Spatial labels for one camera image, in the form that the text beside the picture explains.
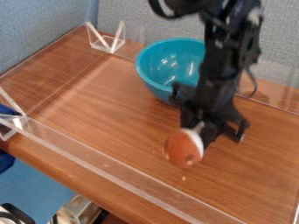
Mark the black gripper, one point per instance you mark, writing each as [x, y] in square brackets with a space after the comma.
[209, 103]

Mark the brown white toy mushroom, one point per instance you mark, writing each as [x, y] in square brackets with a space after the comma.
[183, 148]

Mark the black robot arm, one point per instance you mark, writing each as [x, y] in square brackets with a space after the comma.
[233, 25]

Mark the blue plastic bowl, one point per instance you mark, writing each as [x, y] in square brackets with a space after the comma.
[170, 60]

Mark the clear acrylic back barrier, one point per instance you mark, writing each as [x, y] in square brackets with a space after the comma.
[274, 94]

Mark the clear acrylic barrier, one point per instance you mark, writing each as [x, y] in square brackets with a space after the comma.
[129, 178]
[274, 94]

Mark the clear acrylic front barrier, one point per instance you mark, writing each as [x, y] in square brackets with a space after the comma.
[129, 178]

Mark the metal object under table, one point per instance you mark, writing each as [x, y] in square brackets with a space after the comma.
[78, 211]

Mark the blue cloth object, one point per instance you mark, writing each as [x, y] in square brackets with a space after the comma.
[7, 159]

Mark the black white object bottom-left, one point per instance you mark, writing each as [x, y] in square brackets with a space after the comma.
[11, 215]

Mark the clear acrylic corner bracket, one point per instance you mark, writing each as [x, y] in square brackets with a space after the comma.
[107, 44]

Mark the clear acrylic left bracket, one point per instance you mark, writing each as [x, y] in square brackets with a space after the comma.
[14, 122]

